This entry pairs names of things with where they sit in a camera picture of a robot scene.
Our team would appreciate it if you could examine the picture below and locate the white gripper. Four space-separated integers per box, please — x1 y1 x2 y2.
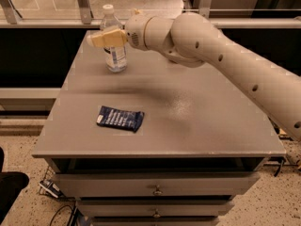
87 8 148 51

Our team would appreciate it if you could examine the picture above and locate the clear plastic water bottle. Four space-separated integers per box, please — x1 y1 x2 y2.
100 4 127 73

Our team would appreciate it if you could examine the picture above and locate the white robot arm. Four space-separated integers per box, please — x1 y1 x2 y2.
87 12 301 141

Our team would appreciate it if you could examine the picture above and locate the blue snack wrapper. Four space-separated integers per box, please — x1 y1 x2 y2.
96 105 144 133

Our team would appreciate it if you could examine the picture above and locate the metal railing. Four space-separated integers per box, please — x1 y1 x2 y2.
0 0 301 29

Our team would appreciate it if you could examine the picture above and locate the grey drawer cabinet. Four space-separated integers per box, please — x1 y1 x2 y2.
34 44 285 226

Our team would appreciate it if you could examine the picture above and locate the top grey drawer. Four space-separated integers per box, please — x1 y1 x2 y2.
53 172 260 198

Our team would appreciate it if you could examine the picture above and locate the grey drawer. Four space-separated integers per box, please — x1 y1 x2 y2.
53 172 260 198
77 201 233 218

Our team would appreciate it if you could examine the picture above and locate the small device on floor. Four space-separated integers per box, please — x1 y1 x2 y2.
40 179 61 198

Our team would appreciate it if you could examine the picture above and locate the middle grey drawer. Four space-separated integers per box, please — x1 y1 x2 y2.
77 201 233 218

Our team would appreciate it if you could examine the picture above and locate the black chair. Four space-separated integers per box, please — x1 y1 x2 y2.
0 147 29 223

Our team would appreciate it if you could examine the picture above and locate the black floor cable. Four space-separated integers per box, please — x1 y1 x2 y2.
48 203 79 226

